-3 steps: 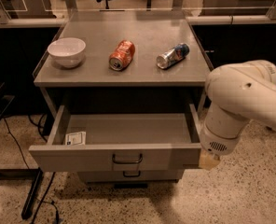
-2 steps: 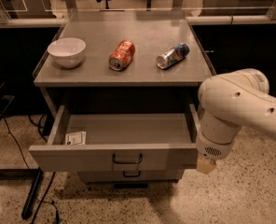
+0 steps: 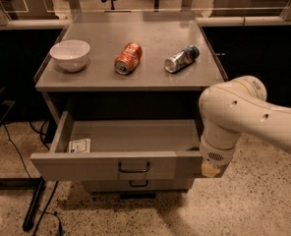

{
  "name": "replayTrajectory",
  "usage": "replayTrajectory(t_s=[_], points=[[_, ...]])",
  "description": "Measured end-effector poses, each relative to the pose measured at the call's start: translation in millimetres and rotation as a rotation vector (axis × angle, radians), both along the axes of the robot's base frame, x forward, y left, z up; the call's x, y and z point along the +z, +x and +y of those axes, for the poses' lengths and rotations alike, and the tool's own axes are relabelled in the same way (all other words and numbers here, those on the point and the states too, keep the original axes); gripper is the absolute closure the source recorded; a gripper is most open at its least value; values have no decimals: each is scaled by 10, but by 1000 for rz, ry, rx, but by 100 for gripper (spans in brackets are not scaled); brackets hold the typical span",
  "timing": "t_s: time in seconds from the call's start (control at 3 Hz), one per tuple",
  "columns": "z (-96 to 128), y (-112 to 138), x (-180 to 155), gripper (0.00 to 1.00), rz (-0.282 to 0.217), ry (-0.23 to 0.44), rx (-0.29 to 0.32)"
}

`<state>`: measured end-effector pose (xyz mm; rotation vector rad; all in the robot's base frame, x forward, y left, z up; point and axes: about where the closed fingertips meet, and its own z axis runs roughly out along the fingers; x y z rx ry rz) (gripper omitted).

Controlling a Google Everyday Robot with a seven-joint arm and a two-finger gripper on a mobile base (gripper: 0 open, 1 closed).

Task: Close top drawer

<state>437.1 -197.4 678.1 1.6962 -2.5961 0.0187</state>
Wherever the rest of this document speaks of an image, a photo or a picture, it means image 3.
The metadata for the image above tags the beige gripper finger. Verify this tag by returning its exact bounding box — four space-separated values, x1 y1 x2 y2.
202 160 221 178

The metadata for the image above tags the white ceramic bowl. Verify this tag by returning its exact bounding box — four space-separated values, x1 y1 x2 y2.
49 39 90 72

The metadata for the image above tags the black floor cable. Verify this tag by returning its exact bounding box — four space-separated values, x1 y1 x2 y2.
1 118 65 236

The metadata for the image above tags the grey bottom drawer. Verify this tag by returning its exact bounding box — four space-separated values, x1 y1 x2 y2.
82 179 194 193

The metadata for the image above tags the grey top drawer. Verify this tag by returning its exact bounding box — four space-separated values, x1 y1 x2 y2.
30 112 202 181

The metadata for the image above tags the grey drawer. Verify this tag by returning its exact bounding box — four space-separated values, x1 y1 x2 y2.
30 112 202 181
82 179 194 193

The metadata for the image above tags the grey drawer cabinet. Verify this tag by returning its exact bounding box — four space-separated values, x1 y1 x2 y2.
30 12 226 193

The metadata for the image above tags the orange soda can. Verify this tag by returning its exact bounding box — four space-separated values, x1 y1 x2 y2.
115 42 143 75

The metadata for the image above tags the blue silver soda can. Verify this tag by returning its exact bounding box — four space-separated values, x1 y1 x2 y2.
164 45 200 73

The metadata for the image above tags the black table leg bar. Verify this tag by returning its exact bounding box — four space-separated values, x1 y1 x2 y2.
23 178 45 232

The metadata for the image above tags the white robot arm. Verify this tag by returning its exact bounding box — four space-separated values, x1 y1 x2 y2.
199 76 291 177

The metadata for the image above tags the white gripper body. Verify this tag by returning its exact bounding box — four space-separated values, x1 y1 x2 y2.
200 137 236 166

